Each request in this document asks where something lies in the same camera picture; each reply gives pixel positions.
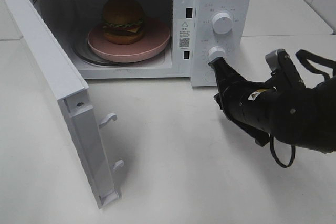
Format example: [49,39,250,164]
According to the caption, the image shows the white microwave door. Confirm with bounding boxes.
[4,0,124,208]

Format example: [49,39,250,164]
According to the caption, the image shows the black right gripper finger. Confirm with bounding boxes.
[208,57,244,81]

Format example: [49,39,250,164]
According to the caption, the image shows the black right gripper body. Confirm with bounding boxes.
[213,73,279,146]

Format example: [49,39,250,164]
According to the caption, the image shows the toy burger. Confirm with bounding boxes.
[102,0,146,45]

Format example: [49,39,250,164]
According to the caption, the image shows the white microwave oven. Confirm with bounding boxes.
[31,0,249,86]

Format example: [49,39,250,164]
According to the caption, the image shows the round white door button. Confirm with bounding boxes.
[205,71,216,83]

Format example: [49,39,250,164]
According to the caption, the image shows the glass microwave turntable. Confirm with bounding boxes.
[72,39,172,68]

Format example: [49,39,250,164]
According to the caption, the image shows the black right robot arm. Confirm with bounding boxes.
[209,52,335,153]

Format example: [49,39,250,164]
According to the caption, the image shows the pink round plate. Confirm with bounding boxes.
[87,19,171,63]

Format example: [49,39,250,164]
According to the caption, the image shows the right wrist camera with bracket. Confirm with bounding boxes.
[265,49,306,91]

